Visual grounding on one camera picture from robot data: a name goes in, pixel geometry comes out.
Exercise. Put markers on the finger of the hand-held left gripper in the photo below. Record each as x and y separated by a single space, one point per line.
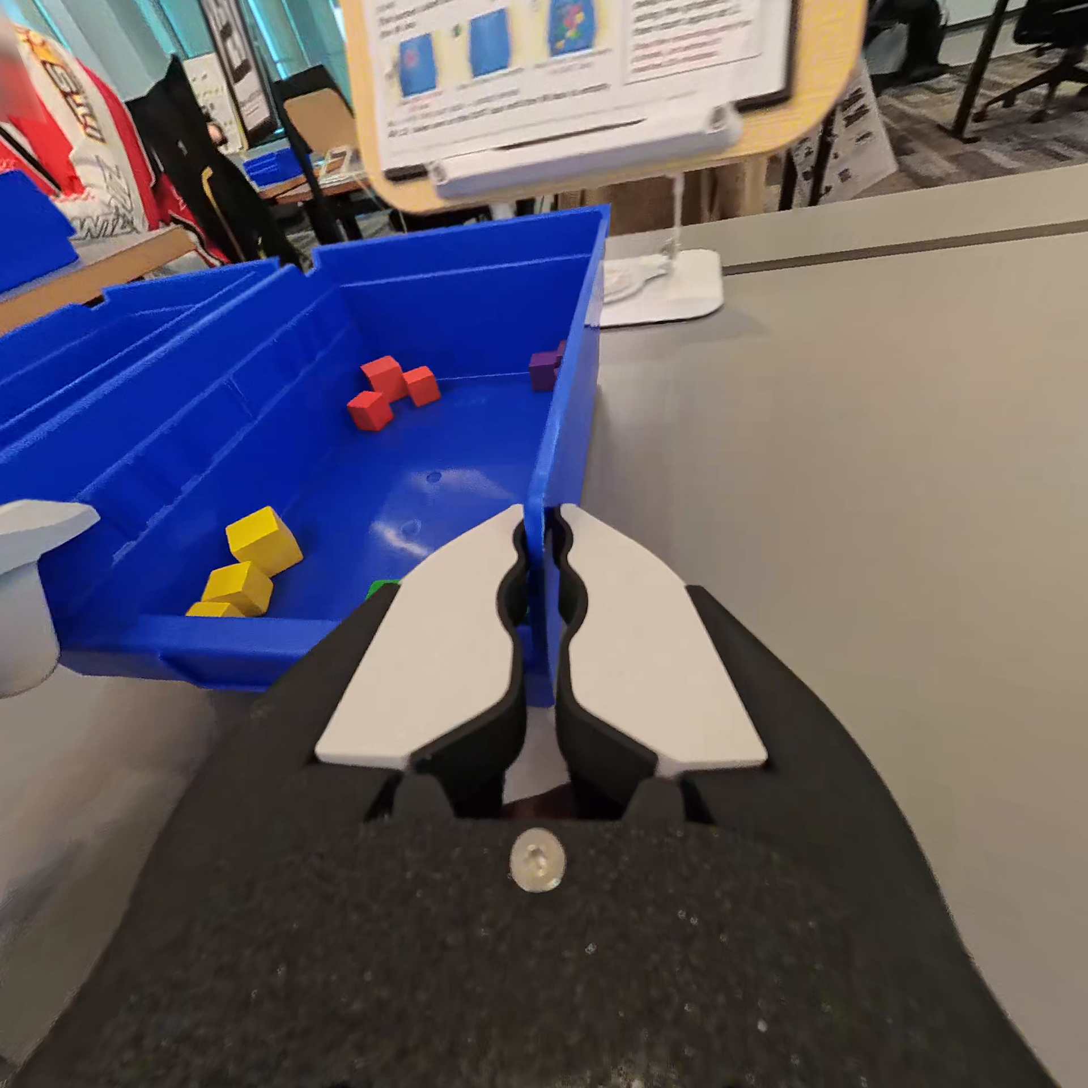
34 531

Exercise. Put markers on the black table leg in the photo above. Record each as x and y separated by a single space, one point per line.
977 68

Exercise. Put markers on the printed instruction sheet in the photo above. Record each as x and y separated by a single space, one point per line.
552 102

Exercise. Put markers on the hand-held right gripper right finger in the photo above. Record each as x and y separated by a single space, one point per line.
663 671

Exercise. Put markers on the black white marker sign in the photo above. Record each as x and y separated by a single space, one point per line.
238 68

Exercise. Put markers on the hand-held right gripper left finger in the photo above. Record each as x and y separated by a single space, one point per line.
416 671

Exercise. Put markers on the green wooden cube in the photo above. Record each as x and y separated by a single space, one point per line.
382 588

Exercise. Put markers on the wooden display board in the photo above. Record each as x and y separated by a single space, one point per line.
829 68

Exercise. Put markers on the tan hanging coat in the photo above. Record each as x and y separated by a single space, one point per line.
731 191

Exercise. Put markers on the black framed tan panel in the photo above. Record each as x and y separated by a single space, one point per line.
321 119

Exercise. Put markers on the long wooden table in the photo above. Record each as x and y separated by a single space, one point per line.
127 263

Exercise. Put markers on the blue plastic bin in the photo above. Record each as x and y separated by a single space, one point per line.
425 510
272 168
34 229

